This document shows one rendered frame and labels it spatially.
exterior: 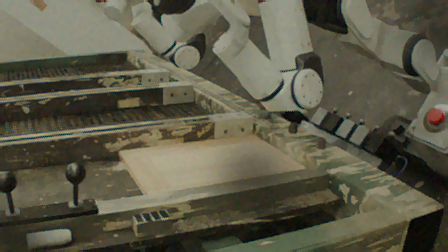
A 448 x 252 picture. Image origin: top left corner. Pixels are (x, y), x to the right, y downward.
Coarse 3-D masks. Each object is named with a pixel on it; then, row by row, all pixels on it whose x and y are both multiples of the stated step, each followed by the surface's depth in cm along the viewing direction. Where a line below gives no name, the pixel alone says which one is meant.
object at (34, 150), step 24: (168, 120) 126; (192, 120) 127; (216, 120) 126; (240, 120) 128; (0, 144) 108; (24, 144) 110; (48, 144) 112; (72, 144) 114; (96, 144) 116; (120, 144) 118; (144, 144) 121; (0, 168) 109
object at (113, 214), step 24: (312, 168) 101; (168, 192) 91; (192, 192) 90; (216, 192) 90; (240, 192) 91; (264, 192) 93; (288, 192) 96; (96, 216) 82; (120, 216) 84; (0, 240) 77; (24, 240) 79
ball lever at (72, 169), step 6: (78, 162) 75; (66, 168) 74; (72, 168) 73; (78, 168) 74; (84, 168) 75; (66, 174) 74; (72, 174) 73; (78, 174) 73; (84, 174) 74; (72, 180) 74; (78, 180) 74; (78, 186) 78; (78, 192) 79; (72, 204) 82; (78, 204) 82
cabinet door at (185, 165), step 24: (168, 144) 123; (192, 144) 123; (216, 144) 123; (240, 144) 123; (264, 144) 123; (144, 168) 108; (168, 168) 108; (192, 168) 108; (216, 168) 108; (240, 168) 108; (264, 168) 108; (288, 168) 107; (144, 192) 97
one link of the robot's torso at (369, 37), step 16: (352, 0) 110; (352, 16) 112; (368, 16) 114; (352, 32) 116; (368, 32) 116; (384, 32) 122; (400, 32) 125; (352, 48) 131; (368, 48) 119; (384, 48) 124; (400, 48) 126; (384, 64) 136; (400, 64) 128
